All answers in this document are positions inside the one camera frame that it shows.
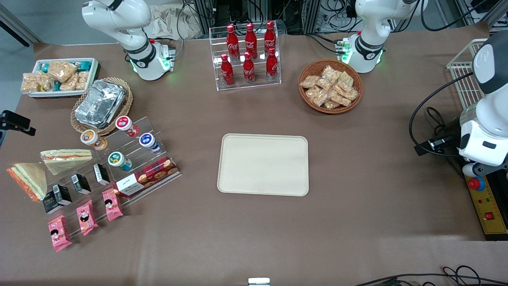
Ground thick black camera cable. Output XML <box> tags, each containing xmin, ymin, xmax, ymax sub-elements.
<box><xmin>408</xmin><ymin>71</ymin><xmax>475</xmax><ymax>158</ymax></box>

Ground blue lid yogurt cup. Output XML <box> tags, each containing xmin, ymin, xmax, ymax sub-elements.
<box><xmin>139</xmin><ymin>132</ymin><xmax>162</xmax><ymax>154</ymax></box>

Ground stacked foil containers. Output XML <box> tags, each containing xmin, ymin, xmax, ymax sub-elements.
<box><xmin>74</xmin><ymin>79</ymin><xmax>127</xmax><ymax>129</ymax></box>

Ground crumpled beige cloth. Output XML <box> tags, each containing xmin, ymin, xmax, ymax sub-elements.
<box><xmin>148</xmin><ymin>4</ymin><xmax>204</xmax><ymax>41</ymax></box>

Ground aluminium profile beam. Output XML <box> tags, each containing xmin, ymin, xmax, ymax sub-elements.
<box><xmin>456</xmin><ymin>0</ymin><xmax>508</xmax><ymax>29</ymax></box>

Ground grey metal frame bar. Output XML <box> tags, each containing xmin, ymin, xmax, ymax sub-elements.
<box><xmin>0</xmin><ymin>3</ymin><xmax>42</xmax><ymax>48</ymax></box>

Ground beige plastic tray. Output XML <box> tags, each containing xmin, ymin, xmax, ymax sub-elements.
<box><xmin>217</xmin><ymin>133</ymin><xmax>310</xmax><ymax>197</ymax></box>

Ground black floor cables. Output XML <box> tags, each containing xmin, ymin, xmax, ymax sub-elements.
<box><xmin>353</xmin><ymin>265</ymin><xmax>508</xmax><ymax>286</ymax></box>

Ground pink snack packet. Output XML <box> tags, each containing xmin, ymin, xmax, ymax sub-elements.
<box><xmin>48</xmin><ymin>214</ymin><xmax>73</xmax><ymax>253</ymax></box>
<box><xmin>76</xmin><ymin>199</ymin><xmax>99</xmax><ymax>236</ymax></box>
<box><xmin>102</xmin><ymin>188</ymin><xmax>124</xmax><ymax>222</ymax></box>

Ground orange lid yogurt cup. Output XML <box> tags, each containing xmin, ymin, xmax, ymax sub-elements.
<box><xmin>80</xmin><ymin>129</ymin><xmax>108</xmax><ymax>151</ymax></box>

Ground aluminium frame rack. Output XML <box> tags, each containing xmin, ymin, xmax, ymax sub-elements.
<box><xmin>192</xmin><ymin>0</ymin><xmax>358</xmax><ymax>35</ymax></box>

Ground clear acrylic bottle rack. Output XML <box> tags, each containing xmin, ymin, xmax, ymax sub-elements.
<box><xmin>209</xmin><ymin>20</ymin><xmax>282</xmax><ymax>92</ymax></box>

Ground black power cord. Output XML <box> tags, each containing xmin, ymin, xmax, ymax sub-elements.
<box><xmin>426</xmin><ymin>106</ymin><xmax>466</xmax><ymax>178</ymax></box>

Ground triangle sandwich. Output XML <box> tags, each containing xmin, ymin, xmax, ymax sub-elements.
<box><xmin>40</xmin><ymin>149</ymin><xmax>94</xmax><ymax>176</ymax></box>
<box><xmin>6</xmin><ymin>162</ymin><xmax>48</xmax><ymax>203</ymax></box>

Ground red lid yogurt cup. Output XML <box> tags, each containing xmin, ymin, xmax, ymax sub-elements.
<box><xmin>115</xmin><ymin>115</ymin><xmax>140</xmax><ymax>138</ymax></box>

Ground red cola bottle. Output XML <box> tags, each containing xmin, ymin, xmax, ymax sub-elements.
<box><xmin>266</xmin><ymin>47</ymin><xmax>279</xmax><ymax>82</ymax></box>
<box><xmin>220</xmin><ymin>54</ymin><xmax>235</xmax><ymax>87</ymax></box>
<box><xmin>264</xmin><ymin>20</ymin><xmax>277</xmax><ymax>56</ymax></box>
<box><xmin>226</xmin><ymin>24</ymin><xmax>240</xmax><ymax>61</ymax></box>
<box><xmin>244</xmin><ymin>22</ymin><xmax>258</xmax><ymax>60</ymax></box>
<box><xmin>242</xmin><ymin>52</ymin><xmax>256</xmax><ymax>84</ymax></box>

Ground clear acrylic stepped display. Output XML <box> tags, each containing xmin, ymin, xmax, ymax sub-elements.
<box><xmin>30</xmin><ymin>116</ymin><xmax>181</xmax><ymax>224</ymax></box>

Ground white wire rack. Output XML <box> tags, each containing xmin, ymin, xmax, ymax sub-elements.
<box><xmin>446</xmin><ymin>38</ymin><xmax>489</xmax><ymax>110</ymax></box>

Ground black cable plug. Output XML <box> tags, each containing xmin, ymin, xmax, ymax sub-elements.
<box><xmin>414</xmin><ymin>135</ymin><xmax>461</xmax><ymax>157</ymax></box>

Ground yellow control box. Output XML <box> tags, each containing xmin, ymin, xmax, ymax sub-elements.
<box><xmin>464</xmin><ymin>167</ymin><xmax>508</xmax><ymax>242</ymax></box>

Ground green lid yogurt cup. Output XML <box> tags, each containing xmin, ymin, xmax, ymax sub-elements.
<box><xmin>107</xmin><ymin>151</ymin><xmax>133</xmax><ymax>172</ymax></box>

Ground white plastic snack bin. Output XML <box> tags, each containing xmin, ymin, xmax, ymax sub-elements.
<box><xmin>27</xmin><ymin>58</ymin><xmax>99</xmax><ymax>99</ymax></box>

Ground oval brown wicker basket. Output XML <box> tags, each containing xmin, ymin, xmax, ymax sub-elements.
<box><xmin>70</xmin><ymin>77</ymin><xmax>134</xmax><ymax>137</ymax></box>

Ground small black carton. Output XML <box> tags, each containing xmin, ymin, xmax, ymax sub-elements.
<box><xmin>52</xmin><ymin>184</ymin><xmax>73</xmax><ymax>206</ymax></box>
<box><xmin>71</xmin><ymin>173</ymin><xmax>92</xmax><ymax>195</ymax></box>
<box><xmin>92</xmin><ymin>163</ymin><xmax>111</xmax><ymax>186</ymax></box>
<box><xmin>42</xmin><ymin>190</ymin><xmax>64</xmax><ymax>215</ymax></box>

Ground red cookie box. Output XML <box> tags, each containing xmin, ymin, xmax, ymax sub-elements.
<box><xmin>113</xmin><ymin>156</ymin><xmax>180</xmax><ymax>198</ymax></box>

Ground round brown wicker basket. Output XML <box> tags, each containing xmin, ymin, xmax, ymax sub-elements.
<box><xmin>298</xmin><ymin>58</ymin><xmax>364</xmax><ymax>115</ymax></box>

